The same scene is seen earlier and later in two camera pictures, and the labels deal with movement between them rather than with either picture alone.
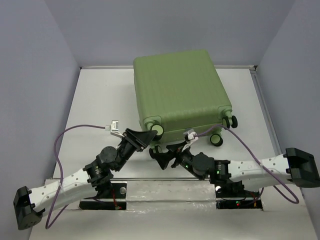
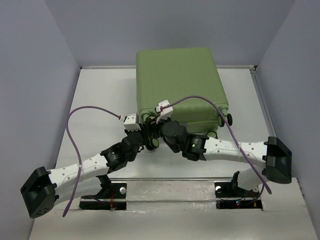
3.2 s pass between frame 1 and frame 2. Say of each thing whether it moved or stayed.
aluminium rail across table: stayed
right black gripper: moved
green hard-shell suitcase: stayed
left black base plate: stayed
